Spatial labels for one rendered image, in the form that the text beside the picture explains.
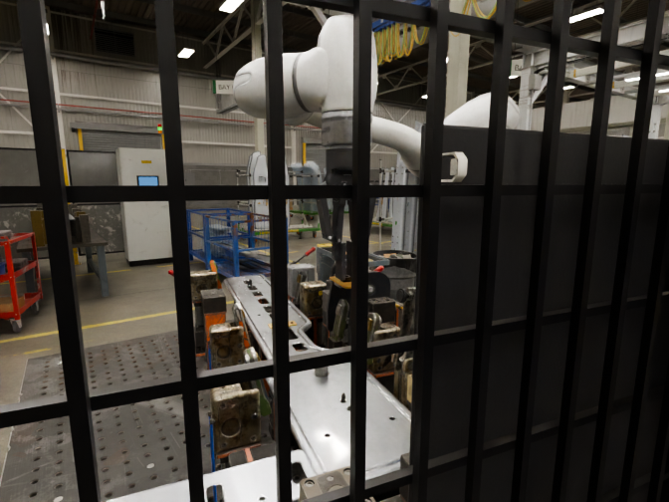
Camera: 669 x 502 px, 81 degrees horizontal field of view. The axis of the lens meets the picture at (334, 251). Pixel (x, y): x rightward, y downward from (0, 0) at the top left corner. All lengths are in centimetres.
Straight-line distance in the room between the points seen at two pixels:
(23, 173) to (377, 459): 796
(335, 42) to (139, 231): 702
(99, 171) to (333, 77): 773
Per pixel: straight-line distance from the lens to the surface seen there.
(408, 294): 83
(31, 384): 189
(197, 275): 173
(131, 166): 754
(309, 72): 72
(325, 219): 70
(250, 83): 79
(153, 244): 765
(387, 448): 73
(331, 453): 72
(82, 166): 831
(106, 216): 833
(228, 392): 81
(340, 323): 113
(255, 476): 69
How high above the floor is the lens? 143
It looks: 10 degrees down
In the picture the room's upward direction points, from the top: straight up
